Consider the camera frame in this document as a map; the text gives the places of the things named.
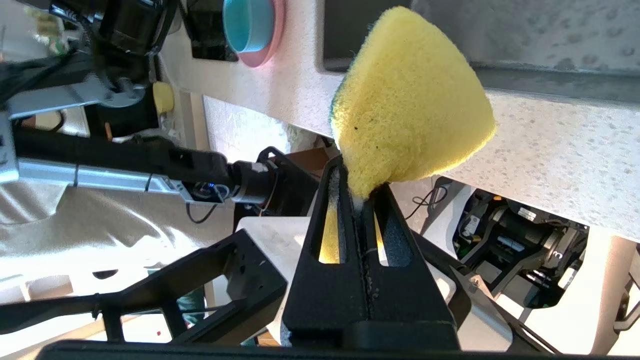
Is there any person in white shirt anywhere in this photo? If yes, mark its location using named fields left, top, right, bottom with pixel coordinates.
left=0, top=182, right=237, bottom=306

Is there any pink plate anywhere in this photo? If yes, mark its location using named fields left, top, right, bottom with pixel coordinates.
left=235, top=0, right=287, bottom=69

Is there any teal bowl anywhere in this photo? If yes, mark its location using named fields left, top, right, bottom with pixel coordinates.
left=222, top=0, right=276, bottom=54

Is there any small yellow object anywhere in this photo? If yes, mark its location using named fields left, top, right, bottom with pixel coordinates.
left=152, top=81, right=175, bottom=115

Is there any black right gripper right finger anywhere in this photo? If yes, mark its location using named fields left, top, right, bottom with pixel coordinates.
left=359, top=182, right=461, bottom=351

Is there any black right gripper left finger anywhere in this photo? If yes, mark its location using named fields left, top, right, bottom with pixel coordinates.
left=282, top=155, right=372, bottom=349

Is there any yellow green sponge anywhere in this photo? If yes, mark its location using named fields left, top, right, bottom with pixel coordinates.
left=320, top=6, right=497, bottom=265

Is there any black metal torso frame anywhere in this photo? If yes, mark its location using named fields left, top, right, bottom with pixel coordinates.
left=0, top=227, right=289, bottom=347

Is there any stainless steel sink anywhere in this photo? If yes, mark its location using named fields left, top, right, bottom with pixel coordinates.
left=322, top=0, right=640, bottom=104

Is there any black induction cooktop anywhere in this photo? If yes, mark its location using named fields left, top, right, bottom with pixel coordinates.
left=189, top=10, right=240, bottom=62

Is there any white black robot base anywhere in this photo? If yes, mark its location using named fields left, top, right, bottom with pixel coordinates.
left=235, top=175, right=640, bottom=357

